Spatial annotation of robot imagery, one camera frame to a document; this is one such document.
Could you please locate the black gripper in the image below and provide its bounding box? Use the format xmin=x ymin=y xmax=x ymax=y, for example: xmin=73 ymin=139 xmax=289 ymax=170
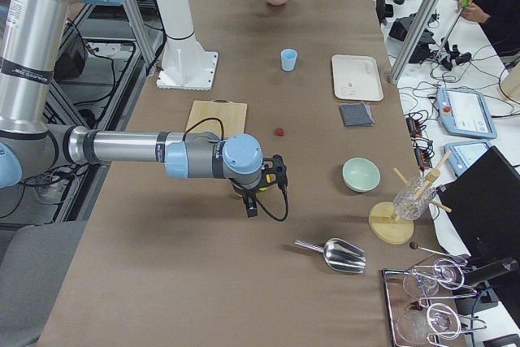
xmin=230 ymin=179 xmax=259 ymax=218

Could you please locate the light blue plastic cup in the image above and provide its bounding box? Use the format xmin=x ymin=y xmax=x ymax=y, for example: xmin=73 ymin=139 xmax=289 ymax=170
xmin=280 ymin=48 xmax=298 ymax=72

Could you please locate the steel ice scoop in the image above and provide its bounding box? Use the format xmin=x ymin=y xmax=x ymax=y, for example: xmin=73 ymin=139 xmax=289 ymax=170
xmin=293 ymin=238 xmax=366 ymax=275

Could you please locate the wooden cup tree stand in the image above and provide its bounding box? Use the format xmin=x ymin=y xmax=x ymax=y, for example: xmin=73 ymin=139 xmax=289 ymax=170
xmin=369 ymin=151 xmax=452 ymax=245

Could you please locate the glass cup on stand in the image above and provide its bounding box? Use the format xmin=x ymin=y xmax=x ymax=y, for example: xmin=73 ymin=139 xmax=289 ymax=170
xmin=392 ymin=177 xmax=436 ymax=220

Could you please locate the wooden cutting board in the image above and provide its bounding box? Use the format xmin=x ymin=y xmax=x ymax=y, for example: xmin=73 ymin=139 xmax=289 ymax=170
xmin=186 ymin=100 xmax=248 ymax=138

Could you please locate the mint green bowl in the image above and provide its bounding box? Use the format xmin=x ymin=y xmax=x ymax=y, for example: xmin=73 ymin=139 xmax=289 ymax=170
xmin=342 ymin=157 xmax=381 ymax=193

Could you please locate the cream rabbit tray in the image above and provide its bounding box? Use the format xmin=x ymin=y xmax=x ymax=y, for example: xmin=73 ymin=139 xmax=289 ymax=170
xmin=331 ymin=54 xmax=384 ymax=102

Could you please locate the grey folded cloth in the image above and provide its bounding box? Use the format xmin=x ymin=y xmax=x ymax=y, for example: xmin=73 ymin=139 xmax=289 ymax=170
xmin=339 ymin=102 xmax=375 ymax=127

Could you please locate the wine glass rack tray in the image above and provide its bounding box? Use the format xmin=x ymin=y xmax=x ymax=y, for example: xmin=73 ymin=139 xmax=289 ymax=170
xmin=381 ymin=258 xmax=487 ymax=346

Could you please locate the blue teach pendant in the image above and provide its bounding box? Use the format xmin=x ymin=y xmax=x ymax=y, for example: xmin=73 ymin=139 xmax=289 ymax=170
xmin=436 ymin=88 xmax=498 ymax=140
xmin=443 ymin=140 xmax=492 ymax=176

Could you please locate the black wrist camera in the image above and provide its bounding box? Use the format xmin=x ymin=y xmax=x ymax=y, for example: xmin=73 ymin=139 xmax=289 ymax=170
xmin=260 ymin=154 xmax=288 ymax=195

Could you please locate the white camera pillar base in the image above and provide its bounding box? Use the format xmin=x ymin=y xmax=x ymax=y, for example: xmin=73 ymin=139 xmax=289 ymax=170
xmin=156 ymin=0 xmax=218 ymax=91

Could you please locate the aluminium frame post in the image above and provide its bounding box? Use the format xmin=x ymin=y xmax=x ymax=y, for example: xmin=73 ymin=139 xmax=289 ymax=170
xmin=388 ymin=0 xmax=439 ymax=85

